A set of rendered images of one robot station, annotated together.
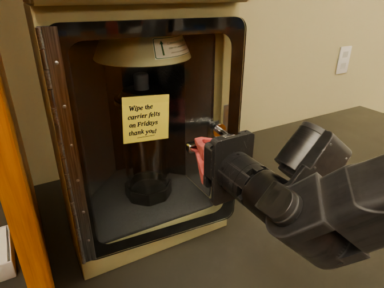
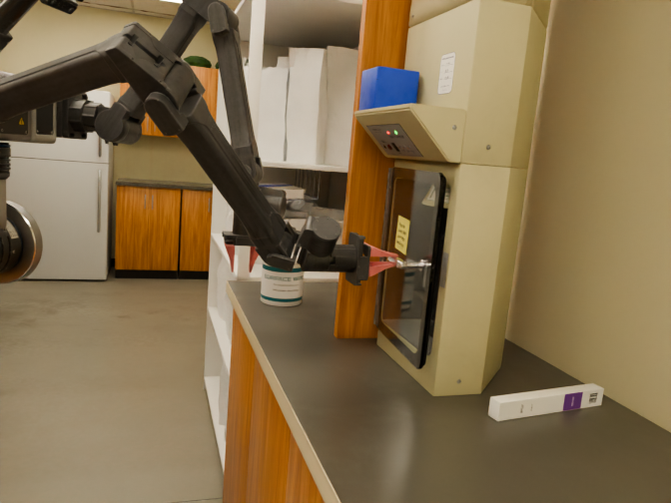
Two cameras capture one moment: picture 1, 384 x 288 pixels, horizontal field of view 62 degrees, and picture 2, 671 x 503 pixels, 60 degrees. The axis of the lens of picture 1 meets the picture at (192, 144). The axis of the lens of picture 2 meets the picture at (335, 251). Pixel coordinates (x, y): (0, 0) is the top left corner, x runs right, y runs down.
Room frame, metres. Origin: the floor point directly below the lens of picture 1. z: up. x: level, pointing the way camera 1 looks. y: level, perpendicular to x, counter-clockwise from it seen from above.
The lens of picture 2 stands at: (0.58, -1.21, 1.41)
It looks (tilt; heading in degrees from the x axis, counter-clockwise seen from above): 10 degrees down; 101
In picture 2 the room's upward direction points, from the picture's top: 5 degrees clockwise
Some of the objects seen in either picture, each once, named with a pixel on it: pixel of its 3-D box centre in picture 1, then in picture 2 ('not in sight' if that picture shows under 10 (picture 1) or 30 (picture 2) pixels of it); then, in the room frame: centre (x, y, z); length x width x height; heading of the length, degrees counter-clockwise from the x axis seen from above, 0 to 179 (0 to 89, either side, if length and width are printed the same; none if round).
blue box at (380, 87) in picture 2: not in sight; (388, 92); (0.41, 0.12, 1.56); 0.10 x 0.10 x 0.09; 29
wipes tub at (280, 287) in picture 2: not in sight; (283, 277); (0.09, 0.48, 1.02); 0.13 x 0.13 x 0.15
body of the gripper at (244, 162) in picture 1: (242, 176); (343, 257); (0.37, -0.07, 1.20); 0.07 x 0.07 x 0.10; 29
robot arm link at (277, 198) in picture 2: not in sight; (263, 191); (0.11, 0.17, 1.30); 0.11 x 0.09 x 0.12; 3
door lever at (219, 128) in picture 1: (208, 139); (403, 261); (0.49, -0.03, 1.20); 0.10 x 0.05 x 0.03; 115
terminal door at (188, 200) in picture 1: (162, 145); (405, 259); (0.49, 0.05, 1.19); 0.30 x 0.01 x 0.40; 115
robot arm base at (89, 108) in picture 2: not in sight; (87, 116); (-0.37, 0.15, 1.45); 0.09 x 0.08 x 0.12; 93
